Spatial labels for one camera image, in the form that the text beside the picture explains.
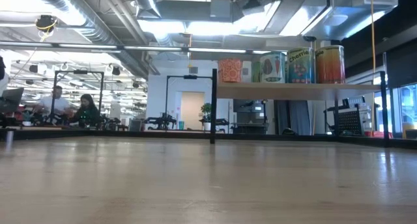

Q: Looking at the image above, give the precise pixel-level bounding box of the black aluminium table frame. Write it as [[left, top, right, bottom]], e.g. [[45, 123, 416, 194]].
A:
[[0, 128, 417, 150]]

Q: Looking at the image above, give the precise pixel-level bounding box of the black machine cabinet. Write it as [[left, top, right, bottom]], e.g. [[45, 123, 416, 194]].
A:
[[231, 99, 268, 135]]

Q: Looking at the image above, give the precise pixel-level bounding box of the black ceiling cable reel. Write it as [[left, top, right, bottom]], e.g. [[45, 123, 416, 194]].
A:
[[35, 14, 59, 35]]

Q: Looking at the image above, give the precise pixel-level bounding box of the blue cherries can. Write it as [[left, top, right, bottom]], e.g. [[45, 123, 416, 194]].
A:
[[286, 47, 315, 85]]

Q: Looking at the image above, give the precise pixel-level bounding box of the potted green plant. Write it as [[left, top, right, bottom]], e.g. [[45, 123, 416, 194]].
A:
[[199, 102, 213, 132]]

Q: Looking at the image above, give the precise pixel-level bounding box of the red object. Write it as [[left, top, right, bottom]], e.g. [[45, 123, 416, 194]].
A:
[[364, 130, 394, 139]]

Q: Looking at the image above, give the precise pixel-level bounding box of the dark monitor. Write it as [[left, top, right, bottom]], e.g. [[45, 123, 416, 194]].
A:
[[0, 87, 25, 113]]

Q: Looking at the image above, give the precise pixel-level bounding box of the black pegboard cart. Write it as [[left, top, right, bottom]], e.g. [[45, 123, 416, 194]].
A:
[[324, 96, 372, 137]]

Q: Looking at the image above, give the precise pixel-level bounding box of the orange gradient can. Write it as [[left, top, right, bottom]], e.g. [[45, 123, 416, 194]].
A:
[[314, 44, 346, 85]]

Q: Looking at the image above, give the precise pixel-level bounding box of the grey curtain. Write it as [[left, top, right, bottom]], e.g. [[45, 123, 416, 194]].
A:
[[278, 100, 310, 136]]

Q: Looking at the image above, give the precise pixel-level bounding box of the wooden shelf with black posts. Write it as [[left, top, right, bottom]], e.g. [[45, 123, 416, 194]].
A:
[[210, 68, 390, 148]]

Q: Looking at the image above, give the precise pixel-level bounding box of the white vegetable can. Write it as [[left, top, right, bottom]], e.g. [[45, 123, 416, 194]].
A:
[[259, 51, 287, 84]]

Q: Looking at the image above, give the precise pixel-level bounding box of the black gantry frame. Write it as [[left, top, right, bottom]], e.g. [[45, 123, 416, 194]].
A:
[[165, 74, 214, 131], [51, 70, 105, 122]]

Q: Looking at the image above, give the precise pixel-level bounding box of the yellow bin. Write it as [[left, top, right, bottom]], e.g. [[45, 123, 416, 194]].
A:
[[402, 122, 417, 139]]

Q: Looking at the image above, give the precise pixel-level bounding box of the yellow hanging cable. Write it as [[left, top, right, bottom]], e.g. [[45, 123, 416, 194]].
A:
[[370, 0, 377, 137]]

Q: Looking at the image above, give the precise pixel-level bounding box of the person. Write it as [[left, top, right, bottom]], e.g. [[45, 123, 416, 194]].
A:
[[68, 93, 101, 128], [34, 85, 71, 120]]

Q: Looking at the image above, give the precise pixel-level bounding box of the orange patterned can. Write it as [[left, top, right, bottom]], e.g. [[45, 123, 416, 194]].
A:
[[218, 57, 244, 84]]

